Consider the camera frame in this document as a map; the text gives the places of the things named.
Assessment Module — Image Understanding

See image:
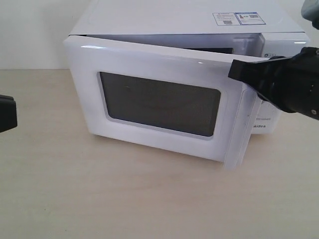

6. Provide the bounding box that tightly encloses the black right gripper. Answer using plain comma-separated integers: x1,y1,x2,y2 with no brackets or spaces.
228,47,319,118

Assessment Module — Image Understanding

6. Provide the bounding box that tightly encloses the white microwave door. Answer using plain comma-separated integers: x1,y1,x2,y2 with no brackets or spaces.
64,35,261,169

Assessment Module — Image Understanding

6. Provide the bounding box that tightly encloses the white microwave oven body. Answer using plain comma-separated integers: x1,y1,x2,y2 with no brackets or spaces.
69,0,312,135

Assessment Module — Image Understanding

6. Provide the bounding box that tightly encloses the warning label sticker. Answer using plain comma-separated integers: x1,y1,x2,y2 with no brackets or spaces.
212,12,266,26

